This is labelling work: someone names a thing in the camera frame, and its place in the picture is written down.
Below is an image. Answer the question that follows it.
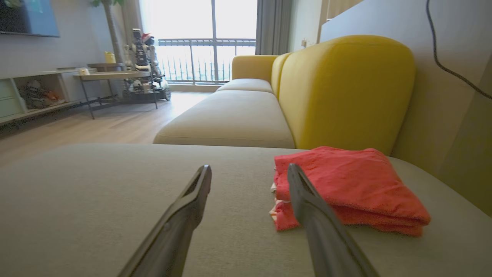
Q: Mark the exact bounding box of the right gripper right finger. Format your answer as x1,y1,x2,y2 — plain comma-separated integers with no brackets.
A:
287,163,379,277

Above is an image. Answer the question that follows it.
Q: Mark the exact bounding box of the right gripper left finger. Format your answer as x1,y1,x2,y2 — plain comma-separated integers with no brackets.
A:
117,165,213,277

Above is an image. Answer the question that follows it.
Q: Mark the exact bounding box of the red shirt with white trim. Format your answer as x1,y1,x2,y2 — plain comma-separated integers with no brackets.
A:
274,146,432,227
269,198,425,237

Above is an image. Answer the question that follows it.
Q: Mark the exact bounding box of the large grey sofa seat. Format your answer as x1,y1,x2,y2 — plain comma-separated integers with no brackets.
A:
0,143,492,277

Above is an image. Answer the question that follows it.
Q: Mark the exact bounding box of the grey sofa seat cushion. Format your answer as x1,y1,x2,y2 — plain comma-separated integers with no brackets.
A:
153,90,296,149
217,78,274,93

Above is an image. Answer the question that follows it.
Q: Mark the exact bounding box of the yellow sofa back cushion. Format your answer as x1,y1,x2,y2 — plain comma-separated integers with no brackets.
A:
271,53,293,100
279,35,416,155

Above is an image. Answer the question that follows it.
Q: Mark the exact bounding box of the light table with dark legs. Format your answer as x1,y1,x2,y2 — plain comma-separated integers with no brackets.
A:
74,71,159,120

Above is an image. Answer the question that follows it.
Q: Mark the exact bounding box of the white black wheeled robot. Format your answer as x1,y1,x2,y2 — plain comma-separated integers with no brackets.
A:
122,28,172,103

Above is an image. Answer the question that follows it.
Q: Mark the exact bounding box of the metal balcony railing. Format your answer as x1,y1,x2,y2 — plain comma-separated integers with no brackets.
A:
158,38,257,83

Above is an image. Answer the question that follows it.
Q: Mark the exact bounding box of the yellow sofa armrest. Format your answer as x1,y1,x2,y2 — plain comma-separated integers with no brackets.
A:
232,55,279,81

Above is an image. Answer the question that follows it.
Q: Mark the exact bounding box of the pile of items in console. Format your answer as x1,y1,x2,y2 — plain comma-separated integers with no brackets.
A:
18,79,66,109

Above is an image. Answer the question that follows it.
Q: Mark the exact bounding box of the indoor plant trunk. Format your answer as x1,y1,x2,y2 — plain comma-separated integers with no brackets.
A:
91,0,128,66

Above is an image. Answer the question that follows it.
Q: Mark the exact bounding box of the white television console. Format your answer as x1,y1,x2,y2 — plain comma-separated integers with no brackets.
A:
0,68,98,127

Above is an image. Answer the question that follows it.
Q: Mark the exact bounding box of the grey curtain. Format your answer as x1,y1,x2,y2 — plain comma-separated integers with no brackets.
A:
255,0,293,55

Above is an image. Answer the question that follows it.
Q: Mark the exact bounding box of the black flat television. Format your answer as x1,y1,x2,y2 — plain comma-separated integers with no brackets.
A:
0,0,60,38

